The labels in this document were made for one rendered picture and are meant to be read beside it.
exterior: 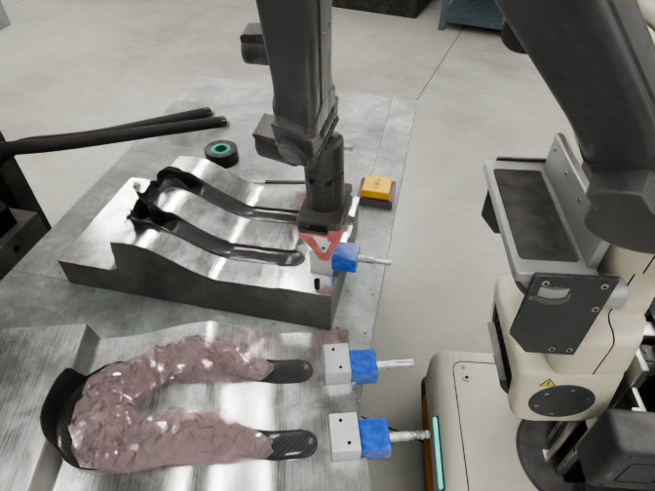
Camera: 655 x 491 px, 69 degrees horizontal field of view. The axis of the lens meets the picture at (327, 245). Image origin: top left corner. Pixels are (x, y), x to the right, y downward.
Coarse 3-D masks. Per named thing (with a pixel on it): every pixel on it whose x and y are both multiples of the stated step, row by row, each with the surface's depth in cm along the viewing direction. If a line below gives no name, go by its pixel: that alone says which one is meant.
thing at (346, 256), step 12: (324, 240) 78; (312, 252) 77; (324, 252) 76; (336, 252) 78; (348, 252) 78; (360, 252) 80; (312, 264) 78; (324, 264) 78; (336, 264) 78; (348, 264) 77; (384, 264) 78
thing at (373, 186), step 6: (366, 174) 109; (366, 180) 107; (372, 180) 107; (378, 180) 107; (384, 180) 107; (390, 180) 107; (366, 186) 105; (372, 186) 105; (378, 186) 105; (384, 186) 105; (390, 186) 106; (366, 192) 105; (372, 192) 104; (378, 192) 104; (384, 192) 104; (378, 198) 105; (384, 198) 105
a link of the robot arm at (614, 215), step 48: (528, 0) 27; (576, 0) 25; (624, 0) 27; (528, 48) 30; (576, 48) 28; (624, 48) 28; (576, 96) 32; (624, 96) 30; (624, 144) 33; (624, 192) 34; (624, 240) 40
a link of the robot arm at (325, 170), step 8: (336, 136) 65; (328, 144) 63; (336, 144) 64; (328, 152) 63; (336, 152) 64; (320, 160) 64; (328, 160) 64; (336, 160) 65; (304, 168) 67; (320, 168) 65; (328, 168) 65; (336, 168) 66; (312, 176) 66; (320, 176) 66; (328, 176) 66; (336, 176) 66
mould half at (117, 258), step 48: (240, 192) 95; (288, 192) 96; (96, 240) 90; (144, 240) 79; (240, 240) 86; (288, 240) 86; (144, 288) 86; (192, 288) 83; (240, 288) 80; (288, 288) 77; (336, 288) 81
